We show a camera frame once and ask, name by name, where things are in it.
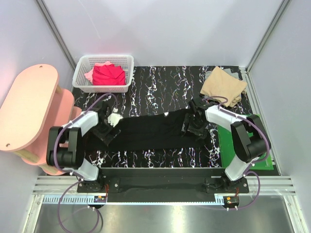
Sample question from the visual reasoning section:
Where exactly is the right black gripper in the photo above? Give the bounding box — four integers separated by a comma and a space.
181, 113, 209, 141

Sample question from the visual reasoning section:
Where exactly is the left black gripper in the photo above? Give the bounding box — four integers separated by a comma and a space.
90, 118, 120, 146

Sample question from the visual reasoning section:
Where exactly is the black daisy t-shirt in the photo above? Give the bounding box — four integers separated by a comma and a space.
85, 109, 210, 152

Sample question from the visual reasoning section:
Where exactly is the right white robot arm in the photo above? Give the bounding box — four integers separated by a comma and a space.
181, 99, 271, 193

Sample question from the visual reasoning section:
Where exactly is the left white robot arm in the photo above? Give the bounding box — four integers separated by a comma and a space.
46, 102, 123, 192

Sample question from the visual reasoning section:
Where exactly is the beige folded t-shirt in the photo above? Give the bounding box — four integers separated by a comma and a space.
200, 67, 247, 107

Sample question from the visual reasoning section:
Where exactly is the green cutting mat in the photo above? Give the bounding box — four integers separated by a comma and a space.
218, 115, 274, 170

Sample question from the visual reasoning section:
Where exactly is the black marble table mat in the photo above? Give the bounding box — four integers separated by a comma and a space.
72, 65, 282, 169

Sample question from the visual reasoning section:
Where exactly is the red t-shirt in basket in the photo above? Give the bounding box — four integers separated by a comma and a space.
92, 64, 126, 86

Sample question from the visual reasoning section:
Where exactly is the pink t-shirt in basket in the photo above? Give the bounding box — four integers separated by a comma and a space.
85, 61, 112, 83

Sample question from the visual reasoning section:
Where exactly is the white plastic basket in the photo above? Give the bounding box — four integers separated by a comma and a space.
72, 55, 134, 93

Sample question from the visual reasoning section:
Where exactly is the pink tiered shelf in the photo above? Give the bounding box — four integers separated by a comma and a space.
0, 64, 82, 175

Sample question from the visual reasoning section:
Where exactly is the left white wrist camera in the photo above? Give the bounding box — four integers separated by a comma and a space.
107, 108, 123, 127

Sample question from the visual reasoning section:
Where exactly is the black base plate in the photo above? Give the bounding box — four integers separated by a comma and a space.
77, 168, 249, 203

